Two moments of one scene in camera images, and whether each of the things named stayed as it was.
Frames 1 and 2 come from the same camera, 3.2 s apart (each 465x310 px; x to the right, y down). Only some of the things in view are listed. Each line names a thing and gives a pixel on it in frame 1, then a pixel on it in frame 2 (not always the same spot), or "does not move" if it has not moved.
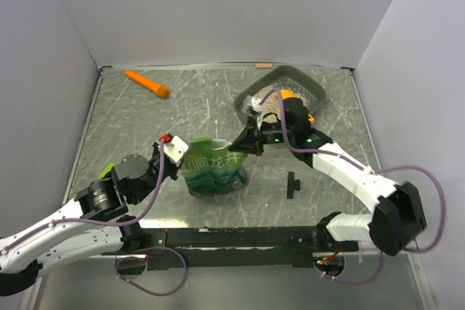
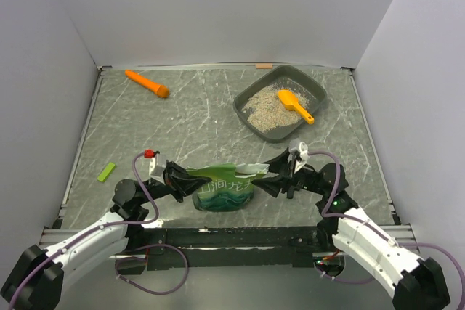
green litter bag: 211,168 to 230,186
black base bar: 231,247 does not move
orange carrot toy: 160,90 does not move
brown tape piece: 264,66 does not move
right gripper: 251,141 to 278,164
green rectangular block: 108,168 does not move
